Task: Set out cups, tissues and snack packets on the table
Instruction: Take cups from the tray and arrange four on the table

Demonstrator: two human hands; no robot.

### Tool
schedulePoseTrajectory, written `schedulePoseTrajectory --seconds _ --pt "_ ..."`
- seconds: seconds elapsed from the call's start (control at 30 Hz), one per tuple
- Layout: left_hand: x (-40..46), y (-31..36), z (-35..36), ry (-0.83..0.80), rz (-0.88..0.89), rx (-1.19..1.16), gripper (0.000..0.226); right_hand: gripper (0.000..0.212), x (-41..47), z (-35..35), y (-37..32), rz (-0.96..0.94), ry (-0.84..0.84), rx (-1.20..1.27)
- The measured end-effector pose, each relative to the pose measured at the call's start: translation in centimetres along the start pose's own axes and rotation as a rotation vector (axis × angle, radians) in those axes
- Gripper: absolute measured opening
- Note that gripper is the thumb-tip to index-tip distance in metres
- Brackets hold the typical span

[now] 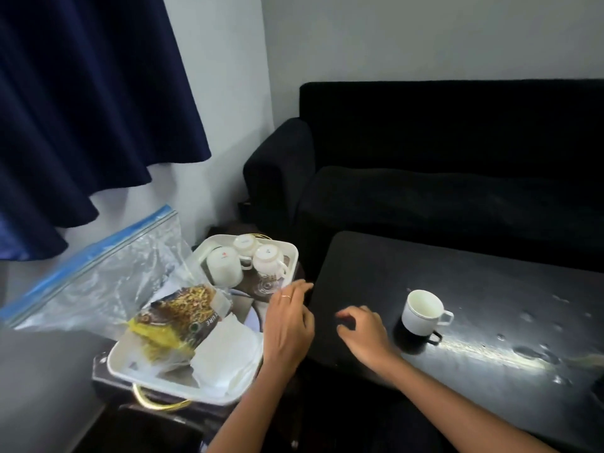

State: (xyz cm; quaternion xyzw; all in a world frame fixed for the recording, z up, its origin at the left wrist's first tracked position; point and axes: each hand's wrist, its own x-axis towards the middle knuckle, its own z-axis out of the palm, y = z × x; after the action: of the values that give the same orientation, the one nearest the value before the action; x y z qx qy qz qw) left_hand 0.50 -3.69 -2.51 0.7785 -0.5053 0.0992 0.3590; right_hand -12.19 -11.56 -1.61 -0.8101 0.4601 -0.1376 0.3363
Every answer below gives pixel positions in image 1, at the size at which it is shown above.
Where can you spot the person's left hand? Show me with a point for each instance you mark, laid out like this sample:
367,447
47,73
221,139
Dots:
285,334

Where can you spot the person's right hand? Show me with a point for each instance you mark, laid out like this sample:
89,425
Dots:
370,339

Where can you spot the plain white cup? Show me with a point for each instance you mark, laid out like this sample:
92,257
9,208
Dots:
225,268
422,316

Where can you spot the stack of white napkins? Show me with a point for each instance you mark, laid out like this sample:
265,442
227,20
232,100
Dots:
226,353

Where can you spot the patterned white cup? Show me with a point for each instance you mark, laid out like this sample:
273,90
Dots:
268,259
245,245

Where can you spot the person's left forearm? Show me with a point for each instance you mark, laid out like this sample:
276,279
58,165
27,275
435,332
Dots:
250,415

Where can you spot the person's right forearm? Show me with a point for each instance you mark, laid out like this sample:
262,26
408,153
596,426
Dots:
448,410

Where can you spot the black table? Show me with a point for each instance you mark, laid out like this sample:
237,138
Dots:
495,287

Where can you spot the white tray with printed base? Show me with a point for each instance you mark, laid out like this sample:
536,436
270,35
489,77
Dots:
141,379

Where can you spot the clear zip bag blue seal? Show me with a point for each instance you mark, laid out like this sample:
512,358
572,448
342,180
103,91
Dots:
94,287

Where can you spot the black fabric sofa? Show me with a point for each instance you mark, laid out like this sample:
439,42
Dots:
424,136

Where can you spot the navy blue curtain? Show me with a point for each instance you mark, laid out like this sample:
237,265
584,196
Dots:
85,113

